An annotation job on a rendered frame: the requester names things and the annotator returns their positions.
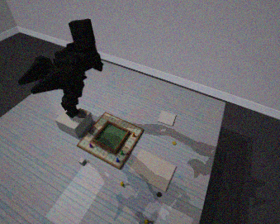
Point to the white die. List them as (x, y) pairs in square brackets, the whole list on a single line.
[(82, 160)]

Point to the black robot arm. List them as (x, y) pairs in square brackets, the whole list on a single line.
[(84, 43)]

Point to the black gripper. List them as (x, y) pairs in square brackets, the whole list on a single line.
[(65, 74)]

